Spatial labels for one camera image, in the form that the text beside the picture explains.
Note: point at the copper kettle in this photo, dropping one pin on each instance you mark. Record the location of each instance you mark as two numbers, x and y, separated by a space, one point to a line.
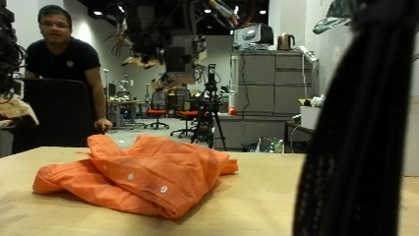
285 42

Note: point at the low grey counter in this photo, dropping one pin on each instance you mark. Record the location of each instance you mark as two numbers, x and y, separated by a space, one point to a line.
250 129

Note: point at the round ceiling light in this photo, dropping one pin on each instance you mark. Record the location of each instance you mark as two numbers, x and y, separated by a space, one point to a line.
262 12
207 11

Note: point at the light wooden desk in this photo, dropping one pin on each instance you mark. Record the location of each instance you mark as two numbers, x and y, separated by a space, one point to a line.
126 103

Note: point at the tall grey metal cabinet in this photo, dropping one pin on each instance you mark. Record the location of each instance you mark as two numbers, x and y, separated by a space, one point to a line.
270 85

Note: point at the clear bag with bottles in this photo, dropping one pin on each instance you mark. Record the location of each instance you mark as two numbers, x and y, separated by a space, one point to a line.
273 146

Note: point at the green leafy plant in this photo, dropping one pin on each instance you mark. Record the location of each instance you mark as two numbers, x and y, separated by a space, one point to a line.
334 19

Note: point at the black side table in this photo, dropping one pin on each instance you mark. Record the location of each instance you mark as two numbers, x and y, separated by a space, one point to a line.
298 131

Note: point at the small red round object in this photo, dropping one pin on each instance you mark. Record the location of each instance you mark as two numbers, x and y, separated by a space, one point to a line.
233 111

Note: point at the person in black t-shirt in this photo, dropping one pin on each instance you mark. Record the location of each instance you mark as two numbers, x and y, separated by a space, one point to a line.
62 62

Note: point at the black camera tripod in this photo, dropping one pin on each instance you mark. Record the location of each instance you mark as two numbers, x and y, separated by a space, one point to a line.
210 108

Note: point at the white storage box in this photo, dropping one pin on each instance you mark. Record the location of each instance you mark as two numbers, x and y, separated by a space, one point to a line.
310 117

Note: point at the white crumpled plastic bags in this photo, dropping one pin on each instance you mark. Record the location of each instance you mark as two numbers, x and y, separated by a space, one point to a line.
318 101

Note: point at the white power strip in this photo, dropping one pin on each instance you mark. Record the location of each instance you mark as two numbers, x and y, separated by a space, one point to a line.
307 54

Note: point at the silver box appliance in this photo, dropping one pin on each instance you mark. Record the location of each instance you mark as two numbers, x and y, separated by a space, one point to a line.
253 36

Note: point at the orange button shirt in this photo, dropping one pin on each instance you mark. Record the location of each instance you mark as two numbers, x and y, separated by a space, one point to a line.
165 173

